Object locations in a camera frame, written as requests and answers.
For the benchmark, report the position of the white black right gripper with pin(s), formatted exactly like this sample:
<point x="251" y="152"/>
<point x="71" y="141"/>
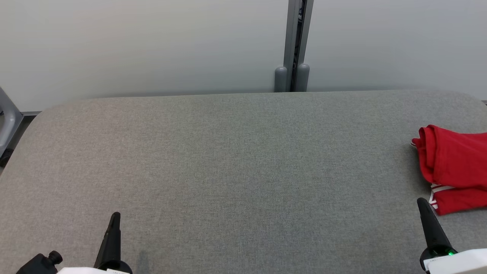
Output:
<point x="460" y="262"/>

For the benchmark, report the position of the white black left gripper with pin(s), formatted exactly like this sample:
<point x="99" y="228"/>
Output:
<point x="95" y="271"/>

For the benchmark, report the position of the red shorts with white stripe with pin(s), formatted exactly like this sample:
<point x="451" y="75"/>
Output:
<point x="464" y="199"/>

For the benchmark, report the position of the red white numbered jersey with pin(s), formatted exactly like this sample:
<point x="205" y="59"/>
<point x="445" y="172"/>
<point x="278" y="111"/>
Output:
<point x="456" y="156"/>

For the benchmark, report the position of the grey metal shelf rack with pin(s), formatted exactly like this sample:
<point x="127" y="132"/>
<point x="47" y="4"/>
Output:
<point x="9" y="121"/>

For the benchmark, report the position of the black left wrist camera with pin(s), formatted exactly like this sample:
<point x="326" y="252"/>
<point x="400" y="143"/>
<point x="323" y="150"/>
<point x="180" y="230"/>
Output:
<point x="36" y="264"/>

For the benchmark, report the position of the grey partition post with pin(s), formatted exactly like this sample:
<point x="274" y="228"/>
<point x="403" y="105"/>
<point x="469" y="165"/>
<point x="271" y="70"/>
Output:
<point x="303" y="78"/>
<point x="280" y="80"/>

